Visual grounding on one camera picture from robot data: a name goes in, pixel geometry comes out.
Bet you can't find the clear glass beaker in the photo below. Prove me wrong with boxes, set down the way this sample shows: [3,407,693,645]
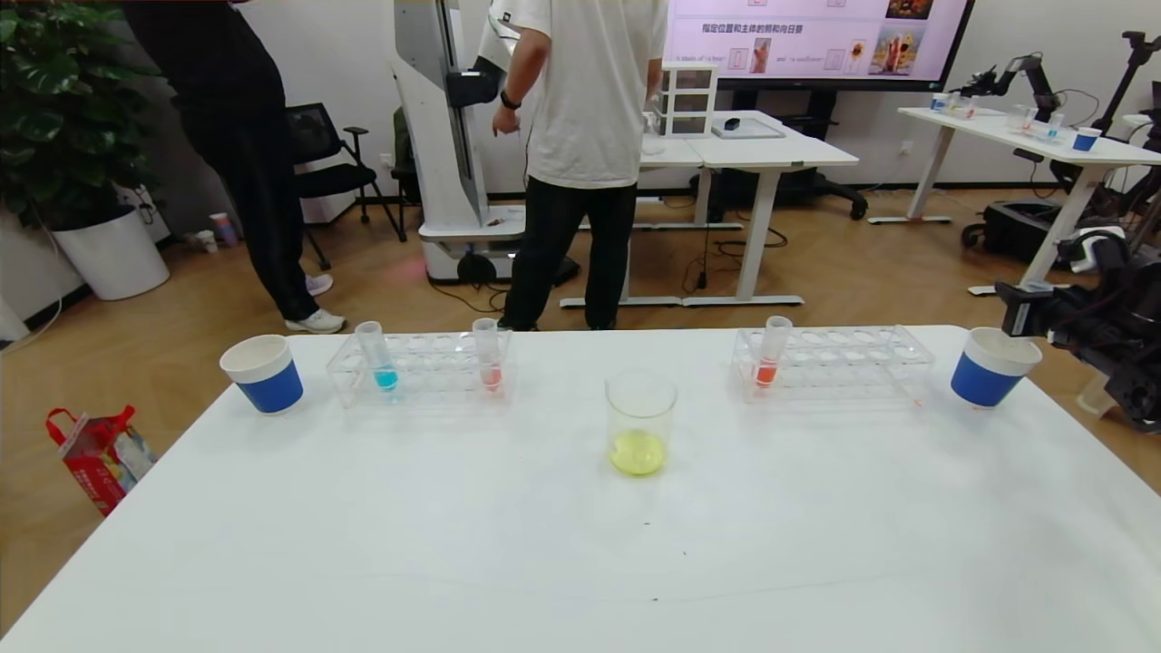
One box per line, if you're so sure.
[605,370,679,479]

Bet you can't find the blue pigment test tube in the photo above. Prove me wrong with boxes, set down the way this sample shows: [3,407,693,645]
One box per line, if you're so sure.
[356,321,401,394]

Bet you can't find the white plant pot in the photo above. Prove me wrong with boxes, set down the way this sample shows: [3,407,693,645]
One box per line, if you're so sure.
[50,204,171,301]

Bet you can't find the green potted plant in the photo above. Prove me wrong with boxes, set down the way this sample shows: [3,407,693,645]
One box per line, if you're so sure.
[0,0,160,229]

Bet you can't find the black display stand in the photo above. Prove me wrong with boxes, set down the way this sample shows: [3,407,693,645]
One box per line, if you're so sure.
[689,91,869,223]

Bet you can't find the long white desk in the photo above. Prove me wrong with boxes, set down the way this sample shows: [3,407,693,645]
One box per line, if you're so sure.
[866,109,1161,298]

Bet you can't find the person in white shirt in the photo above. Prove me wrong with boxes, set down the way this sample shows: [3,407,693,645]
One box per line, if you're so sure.
[493,0,669,332]

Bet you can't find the large wall display screen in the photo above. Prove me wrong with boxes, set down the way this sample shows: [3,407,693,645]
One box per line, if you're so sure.
[662,0,976,94]

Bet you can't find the blue white paper cup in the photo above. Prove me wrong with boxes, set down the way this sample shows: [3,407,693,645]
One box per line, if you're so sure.
[220,335,305,415]
[951,327,1043,409]

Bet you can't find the red shopping bag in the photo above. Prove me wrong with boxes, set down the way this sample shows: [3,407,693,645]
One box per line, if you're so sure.
[46,405,157,519]

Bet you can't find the black floor cable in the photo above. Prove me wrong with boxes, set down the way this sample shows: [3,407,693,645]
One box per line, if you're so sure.
[680,227,790,296]

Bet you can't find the black office chair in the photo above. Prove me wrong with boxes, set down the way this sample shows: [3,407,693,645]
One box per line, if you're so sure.
[286,102,407,271]

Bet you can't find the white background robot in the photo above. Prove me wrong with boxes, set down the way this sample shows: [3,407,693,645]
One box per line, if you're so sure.
[390,0,536,284]

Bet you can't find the person in black clothes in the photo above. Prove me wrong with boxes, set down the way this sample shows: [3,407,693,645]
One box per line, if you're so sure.
[122,0,347,335]

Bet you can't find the white drawer organizer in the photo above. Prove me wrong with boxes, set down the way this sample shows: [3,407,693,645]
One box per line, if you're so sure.
[658,63,719,140]

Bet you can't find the clear plastic test tube rack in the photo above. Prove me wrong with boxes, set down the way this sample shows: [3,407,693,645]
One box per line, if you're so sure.
[327,330,518,409]
[730,326,935,404]

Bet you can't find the grey mouse pad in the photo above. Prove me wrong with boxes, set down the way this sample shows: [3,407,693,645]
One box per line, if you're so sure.
[710,121,786,142]

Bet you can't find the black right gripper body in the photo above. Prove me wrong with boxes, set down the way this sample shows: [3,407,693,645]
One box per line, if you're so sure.
[1000,286,1086,338]

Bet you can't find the red pigment test tube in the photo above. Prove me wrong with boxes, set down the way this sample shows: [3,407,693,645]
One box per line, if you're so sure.
[473,317,505,393]
[753,316,792,391]

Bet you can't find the white standing desk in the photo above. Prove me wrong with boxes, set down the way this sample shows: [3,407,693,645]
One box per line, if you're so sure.
[630,136,708,309]
[682,113,860,309]

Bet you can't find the black tripod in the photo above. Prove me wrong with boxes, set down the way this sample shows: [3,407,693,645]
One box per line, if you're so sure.
[1088,34,1161,137]

